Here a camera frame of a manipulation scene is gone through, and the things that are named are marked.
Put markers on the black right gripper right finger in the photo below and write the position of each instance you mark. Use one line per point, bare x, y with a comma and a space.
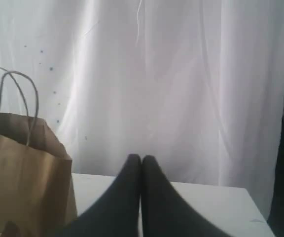
164, 212

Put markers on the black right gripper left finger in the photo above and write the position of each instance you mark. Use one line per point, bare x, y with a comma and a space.
116, 212

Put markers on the brown paper bag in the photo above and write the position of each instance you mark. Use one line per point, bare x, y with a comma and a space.
36, 190

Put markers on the white backdrop curtain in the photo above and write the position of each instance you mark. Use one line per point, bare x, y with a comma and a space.
197, 83

